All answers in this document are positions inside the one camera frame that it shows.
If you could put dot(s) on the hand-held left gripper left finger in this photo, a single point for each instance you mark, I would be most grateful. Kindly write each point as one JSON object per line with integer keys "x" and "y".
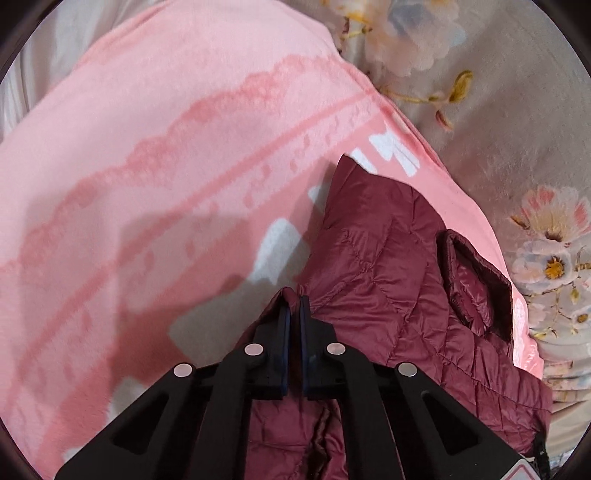
{"x": 283, "y": 337}

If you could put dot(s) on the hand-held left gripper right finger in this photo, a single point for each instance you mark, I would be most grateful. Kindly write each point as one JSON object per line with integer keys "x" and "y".
{"x": 304, "y": 337}

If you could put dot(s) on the maroon quilted jacket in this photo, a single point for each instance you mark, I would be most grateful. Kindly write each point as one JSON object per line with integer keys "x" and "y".
{"x": 392, "y": 277}

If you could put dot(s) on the pink printed blanket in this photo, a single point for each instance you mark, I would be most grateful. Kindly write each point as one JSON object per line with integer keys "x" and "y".
{"x": 161, "y": 161}

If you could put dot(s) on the beige floral bed sheet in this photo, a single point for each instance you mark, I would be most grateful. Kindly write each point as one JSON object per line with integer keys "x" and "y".
{"x": 508, "y": 115}

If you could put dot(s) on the light grey satin cloth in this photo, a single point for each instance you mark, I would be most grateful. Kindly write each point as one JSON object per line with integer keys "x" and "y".
{"x": 41, "y": 60}

